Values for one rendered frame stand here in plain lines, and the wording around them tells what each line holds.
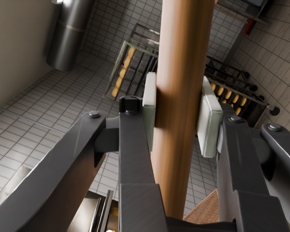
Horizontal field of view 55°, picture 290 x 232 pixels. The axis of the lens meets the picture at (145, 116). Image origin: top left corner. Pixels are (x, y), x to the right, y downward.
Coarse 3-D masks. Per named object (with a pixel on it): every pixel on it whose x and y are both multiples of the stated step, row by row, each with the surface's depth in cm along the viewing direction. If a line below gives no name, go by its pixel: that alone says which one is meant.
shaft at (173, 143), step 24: (168, 0) 16; (192, 0) 15; (168, 24) 16; (192, 24) 15; (168, 48) 16; (192, 48) 16; (168, 72) 17; (192, 72) 17; (168, 96) 17; (192, 96) 17; (168, 120) 18; (192, 120) 18; (168, 144) 19; (192, 144) 19; (168, 168) 19; (168, 192) 20; (168, 216) 21
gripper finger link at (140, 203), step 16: (128, 96) 15; (128, 112) 14; (128, 128) 13; (144, 128) 13; (128, 144) 12; (144, 144) 12; (128, 160) 11; (144, 160) 11; (128, 176) 10; (144, 176) 10; (128, 192) 8; (144, 192) 8; (160, 192) 8; (128, 208) 8; (144, 208) 8; (160, 208) 8; (128, 224) 7; (144, 224) 7; (160, 224) 7
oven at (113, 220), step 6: (18, 168) 206; (24, 168) 209; (90, 192) 215; (102, 198) 215; (102, 204) 210; (114, 204) 215; (102, 210) 215; (114, 210) 214; (108, 216) 214; (114, 216) 217; (96, 222) 193; (108, 222) 220; (114, 222) 220; (96, 228) 189; (108, 228) 223; (114, 228) 222
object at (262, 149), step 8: (224, 104) 18; (224, 112) 17; (232, 112) 17; (256, 136) 14; (256, 144) 14; (264, 144) 14; (264, 152) 14; (272, 152) 14; (264, 160) 14; (272, 160) 14
